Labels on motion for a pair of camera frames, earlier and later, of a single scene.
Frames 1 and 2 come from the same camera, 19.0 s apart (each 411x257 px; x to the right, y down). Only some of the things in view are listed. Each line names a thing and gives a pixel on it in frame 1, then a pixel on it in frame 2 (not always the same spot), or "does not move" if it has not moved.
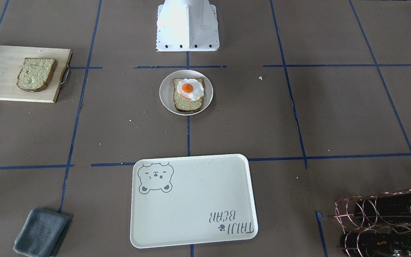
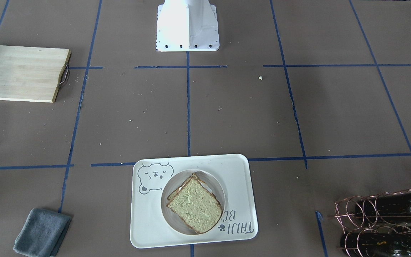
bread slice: [36, 74] to [196, 206]
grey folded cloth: [42, 232] does not move
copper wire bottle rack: [399, 224] does not move
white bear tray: [178, 200] does not move
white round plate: [186, 92] to [174, 220]
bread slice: [188, 94] to [205, 185]
